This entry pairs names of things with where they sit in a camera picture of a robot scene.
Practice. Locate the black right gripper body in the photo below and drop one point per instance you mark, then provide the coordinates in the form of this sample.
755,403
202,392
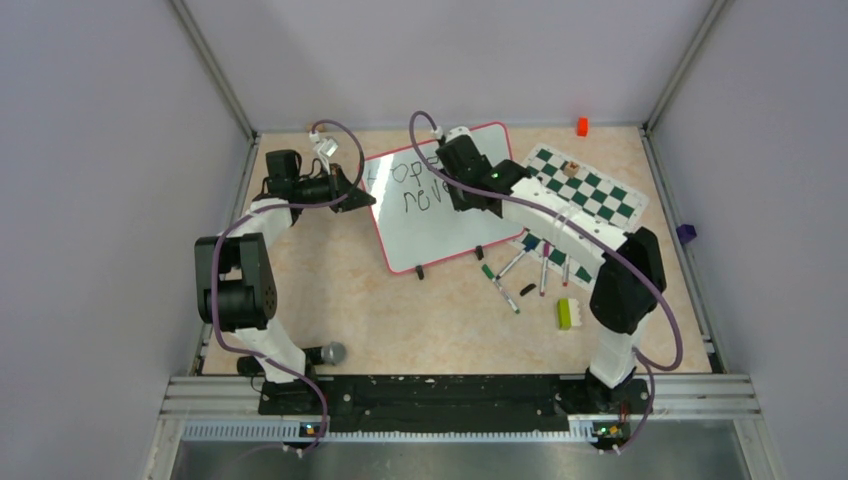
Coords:
460,198

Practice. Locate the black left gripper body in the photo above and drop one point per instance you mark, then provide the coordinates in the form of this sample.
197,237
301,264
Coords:
329,186

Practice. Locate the pink framed whiteboard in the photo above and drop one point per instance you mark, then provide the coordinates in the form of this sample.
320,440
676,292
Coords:
413,214

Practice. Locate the black marker cap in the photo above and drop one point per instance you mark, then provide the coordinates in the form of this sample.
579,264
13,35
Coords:
527,289

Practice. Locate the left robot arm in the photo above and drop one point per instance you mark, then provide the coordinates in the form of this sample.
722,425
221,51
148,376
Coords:
235,285

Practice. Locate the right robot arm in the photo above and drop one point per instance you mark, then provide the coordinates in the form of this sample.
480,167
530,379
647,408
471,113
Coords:
626,267

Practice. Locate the blue capped marker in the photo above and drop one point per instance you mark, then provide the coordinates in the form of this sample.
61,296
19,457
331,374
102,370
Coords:
524,250

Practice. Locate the wooden block on chessboard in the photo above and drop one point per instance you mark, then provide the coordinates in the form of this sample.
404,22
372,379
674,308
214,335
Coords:
571,169

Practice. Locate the purple capped marker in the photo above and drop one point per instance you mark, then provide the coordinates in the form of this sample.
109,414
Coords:
544,268

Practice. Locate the green capped marker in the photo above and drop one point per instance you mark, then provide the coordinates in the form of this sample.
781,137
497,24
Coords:
492,277

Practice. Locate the orange block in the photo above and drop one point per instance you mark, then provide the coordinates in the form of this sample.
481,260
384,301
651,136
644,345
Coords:
582,126

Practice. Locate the green white chessboard mat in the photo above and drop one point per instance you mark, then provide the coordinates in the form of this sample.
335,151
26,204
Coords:
600,196

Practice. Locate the red capped marker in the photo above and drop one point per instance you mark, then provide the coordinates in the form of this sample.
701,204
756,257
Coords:
565,272

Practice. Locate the green white lego block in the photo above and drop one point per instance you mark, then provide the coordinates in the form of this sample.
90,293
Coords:
568,314

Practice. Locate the black microphone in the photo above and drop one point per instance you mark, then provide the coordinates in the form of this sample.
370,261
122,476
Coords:
333,353

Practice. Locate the purple block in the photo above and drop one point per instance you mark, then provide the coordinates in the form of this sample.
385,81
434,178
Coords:
686,233

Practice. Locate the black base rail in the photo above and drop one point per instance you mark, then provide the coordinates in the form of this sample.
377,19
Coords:
454,403

